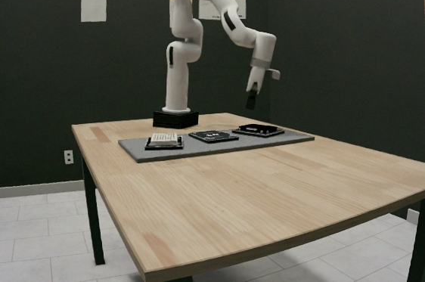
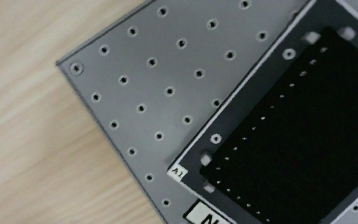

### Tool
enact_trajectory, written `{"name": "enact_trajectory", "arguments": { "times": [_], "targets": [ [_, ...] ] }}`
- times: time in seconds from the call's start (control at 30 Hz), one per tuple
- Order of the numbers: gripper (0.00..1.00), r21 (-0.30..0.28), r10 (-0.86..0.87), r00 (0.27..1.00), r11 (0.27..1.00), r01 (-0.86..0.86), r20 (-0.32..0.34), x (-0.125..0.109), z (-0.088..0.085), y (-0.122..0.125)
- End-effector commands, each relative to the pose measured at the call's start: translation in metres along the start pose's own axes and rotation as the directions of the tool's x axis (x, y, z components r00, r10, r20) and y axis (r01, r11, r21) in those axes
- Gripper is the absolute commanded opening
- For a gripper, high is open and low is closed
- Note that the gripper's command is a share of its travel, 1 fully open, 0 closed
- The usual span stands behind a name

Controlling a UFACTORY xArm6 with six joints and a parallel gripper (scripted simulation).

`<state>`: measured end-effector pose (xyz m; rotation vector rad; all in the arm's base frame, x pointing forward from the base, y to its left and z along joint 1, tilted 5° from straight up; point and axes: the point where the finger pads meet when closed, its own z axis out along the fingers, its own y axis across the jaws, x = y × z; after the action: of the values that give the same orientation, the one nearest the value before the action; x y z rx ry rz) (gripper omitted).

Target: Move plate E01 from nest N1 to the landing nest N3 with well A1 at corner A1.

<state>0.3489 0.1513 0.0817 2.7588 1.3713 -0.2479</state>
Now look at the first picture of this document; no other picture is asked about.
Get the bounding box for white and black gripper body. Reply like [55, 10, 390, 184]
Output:
[247, 64, 265, 94]

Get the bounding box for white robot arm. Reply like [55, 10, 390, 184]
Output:
[163, 0, 281, 113]

